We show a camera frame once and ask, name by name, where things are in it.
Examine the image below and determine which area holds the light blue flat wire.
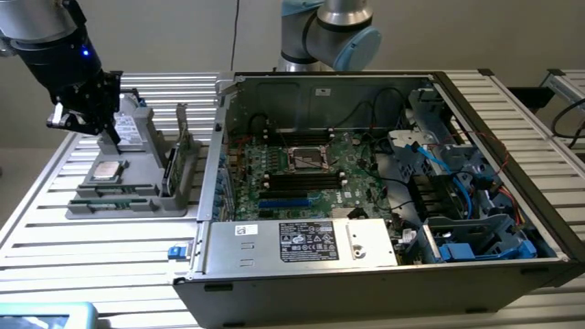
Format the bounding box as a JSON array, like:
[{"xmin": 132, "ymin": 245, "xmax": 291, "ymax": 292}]
[{"xmin": 410, "ymin": 141, "xmax": 454, "ymax": 176}]

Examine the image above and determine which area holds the long black expansion slot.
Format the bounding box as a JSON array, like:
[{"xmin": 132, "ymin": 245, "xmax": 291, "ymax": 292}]
[{"xmin": 259, "ymin": 191, "xmax": 310, "ymax": 200}]

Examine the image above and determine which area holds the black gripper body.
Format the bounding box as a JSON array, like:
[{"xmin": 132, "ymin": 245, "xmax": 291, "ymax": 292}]
[{"xmin": 10, "ymin": 6, "xmax": 107, "ymax": 106}]

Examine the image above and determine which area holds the thin black wire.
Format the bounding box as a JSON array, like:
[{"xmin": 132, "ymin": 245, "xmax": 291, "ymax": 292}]
[{"xmin": 336, "ymin": 86, "xmax": 410, "ymax": 132}]

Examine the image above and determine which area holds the blue expansion slot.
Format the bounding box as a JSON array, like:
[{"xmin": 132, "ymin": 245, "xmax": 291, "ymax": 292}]
[{"xmin": 258, "ymin": 199, "xmax": 310, "ymax": 209}]

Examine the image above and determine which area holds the black block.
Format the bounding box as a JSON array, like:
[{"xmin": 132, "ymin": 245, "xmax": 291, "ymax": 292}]
[{"xmin": 506, "ymin": 86, "xmax": 551, "ymax": 111}]

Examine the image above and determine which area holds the green motherboard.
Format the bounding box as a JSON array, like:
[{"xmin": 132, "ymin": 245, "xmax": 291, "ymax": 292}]
[{"xmin": 227, "ymin": 131, "xmax": 395, "ymax": 221}]

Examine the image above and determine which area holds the grey parts rack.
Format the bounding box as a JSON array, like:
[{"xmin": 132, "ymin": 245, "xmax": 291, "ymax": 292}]
[{"xmin": 64, "ymin": 89, "xmax": 206, "ymax": 221}]

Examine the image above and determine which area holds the silver hard disk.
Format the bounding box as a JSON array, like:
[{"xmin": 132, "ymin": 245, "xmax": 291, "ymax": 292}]
[{"xmin": 112, "ymin": 95, "xmax": 146, "ymax": 147}]

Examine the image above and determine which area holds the thin black hanging cable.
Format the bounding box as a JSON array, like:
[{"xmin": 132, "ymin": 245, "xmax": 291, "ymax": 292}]
[{"xmin": 230, "ymin": 0, "xmax": 243, "ymax": 72}]

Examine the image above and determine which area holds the silver CPU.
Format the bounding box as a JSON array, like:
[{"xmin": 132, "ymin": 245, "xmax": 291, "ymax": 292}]
[{"xmin": 92, "ymin": 160, "xmax": 126, "ymax": 180}]

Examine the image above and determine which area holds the black finned fan shroud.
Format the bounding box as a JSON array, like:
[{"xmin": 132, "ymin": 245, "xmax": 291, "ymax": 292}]
[{"xmin": 408, "ymin": 174, "xmax": 459, "ymax": 221}]

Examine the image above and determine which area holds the thick black looped cable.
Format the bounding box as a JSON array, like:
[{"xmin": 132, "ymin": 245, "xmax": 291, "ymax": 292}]
[{"xmin": 552, "ymin": 97, "xmax": 585, "ymax": 149}]

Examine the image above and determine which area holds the blue case latch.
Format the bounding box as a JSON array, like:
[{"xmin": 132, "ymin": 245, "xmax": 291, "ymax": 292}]
[{"xmin": 168, "ymin": 242, "xmax": 192, "ymax": 260}]

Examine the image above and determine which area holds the green RAM stick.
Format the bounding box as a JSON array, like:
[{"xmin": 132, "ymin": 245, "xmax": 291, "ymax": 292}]
[
  {"xmin": 67, "ymin": 197, "xmax": 154, "ymax": 211},
  {"xmin": 76, "ymin": 184, "xmax": 155, "ymax": 193}
]

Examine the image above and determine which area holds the grey metal drive cage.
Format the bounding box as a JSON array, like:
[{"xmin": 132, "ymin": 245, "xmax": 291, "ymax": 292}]
[{"xmin": 387, "ymin": 87, "xmax": 475, "ymax": 174}]

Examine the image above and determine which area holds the thin red wire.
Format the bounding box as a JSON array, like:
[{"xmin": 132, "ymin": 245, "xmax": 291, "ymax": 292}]
[{"xmin": 456, "ymin": 125, "xmax": 512, "ymax": 180}]

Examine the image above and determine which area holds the graphics card with metal bracket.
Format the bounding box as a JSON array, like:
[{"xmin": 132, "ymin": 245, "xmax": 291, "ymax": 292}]
[{"xmin": 162, "ymin": 102, "xmax": 194, "ymax": 199}]

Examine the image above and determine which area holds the open black PC case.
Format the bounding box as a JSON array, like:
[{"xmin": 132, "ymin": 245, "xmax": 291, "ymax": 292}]
[{"xmin": 171, "ymin": 70, "xmax": 585, "ymax": 321}]

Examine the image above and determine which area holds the CPU socket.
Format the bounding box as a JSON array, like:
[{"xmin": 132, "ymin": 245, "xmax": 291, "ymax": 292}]
[{"xmin": 283, "ymin": 145, "xmax": 334, "ymax": 173}]

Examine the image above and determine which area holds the dark blue round wire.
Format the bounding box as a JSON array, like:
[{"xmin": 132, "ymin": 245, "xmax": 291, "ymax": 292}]
[{"xmin": 450, "ymin": 171, "xmax": 478, "ymax": 217}]

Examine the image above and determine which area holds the silver power supply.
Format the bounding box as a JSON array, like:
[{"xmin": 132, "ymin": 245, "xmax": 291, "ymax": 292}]
[{"xmin": 200, "ymin": 218, "xmax": 398, "ymax": 276}]

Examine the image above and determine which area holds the blue-grey disk bay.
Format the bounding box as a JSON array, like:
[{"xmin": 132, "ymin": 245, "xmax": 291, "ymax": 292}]
[{"xmin": 419, "ymin": 205, "xmax": 538, "ymax": 265}]

